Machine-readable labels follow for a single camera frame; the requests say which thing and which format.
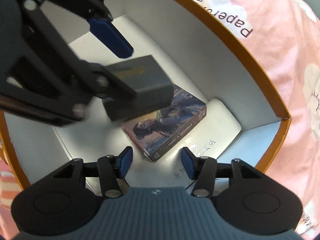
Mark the dark grey box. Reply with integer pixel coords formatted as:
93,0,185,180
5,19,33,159
103,55,174,121

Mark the pink striped white plush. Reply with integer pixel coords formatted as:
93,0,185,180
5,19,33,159
0,160,22,211

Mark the illustrated book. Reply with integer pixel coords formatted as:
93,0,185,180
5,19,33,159
122,85,207,162

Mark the orange cardboard storage box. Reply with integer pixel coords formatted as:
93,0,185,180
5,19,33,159
1,0,281,187

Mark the pink patterned bed duvet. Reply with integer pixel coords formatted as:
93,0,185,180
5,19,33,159
0,0,320,240

